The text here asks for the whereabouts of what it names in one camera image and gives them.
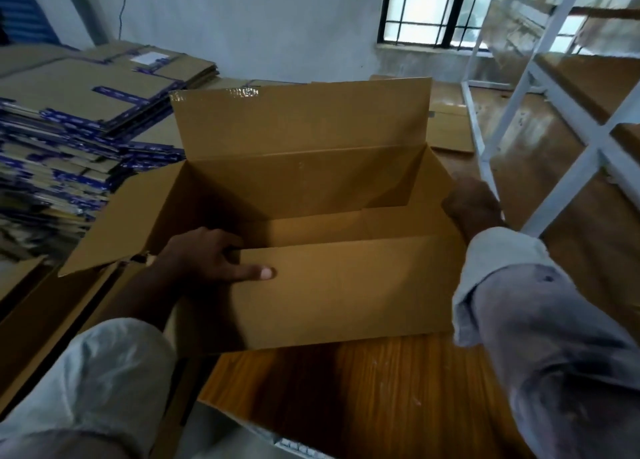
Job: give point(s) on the brown cardboard box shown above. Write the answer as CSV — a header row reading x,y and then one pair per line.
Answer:
x,y
320,119
450,129

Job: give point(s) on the wooden table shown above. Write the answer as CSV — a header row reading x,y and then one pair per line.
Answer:
x,y
380,404

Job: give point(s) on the assembled boxes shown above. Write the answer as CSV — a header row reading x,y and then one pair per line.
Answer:
x,y
50,324

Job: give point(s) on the blue roller shutter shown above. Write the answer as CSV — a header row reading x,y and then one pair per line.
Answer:
x,y
22,9

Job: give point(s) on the person's light grey shirt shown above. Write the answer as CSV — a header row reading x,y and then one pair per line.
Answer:
x,y
560,344

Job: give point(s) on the person's left forearm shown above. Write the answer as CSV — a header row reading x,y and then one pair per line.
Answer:
x,y
140,294

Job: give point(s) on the black framed window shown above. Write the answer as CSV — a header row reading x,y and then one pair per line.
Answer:
x,y
420,9

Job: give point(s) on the person's left hand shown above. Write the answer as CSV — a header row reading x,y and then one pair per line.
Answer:
x,y
205,259

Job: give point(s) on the person's right hand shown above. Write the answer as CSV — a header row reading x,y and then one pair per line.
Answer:
x,y
475,209

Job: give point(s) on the white metal shelf rack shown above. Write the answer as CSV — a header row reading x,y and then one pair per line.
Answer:
x,y
560,189

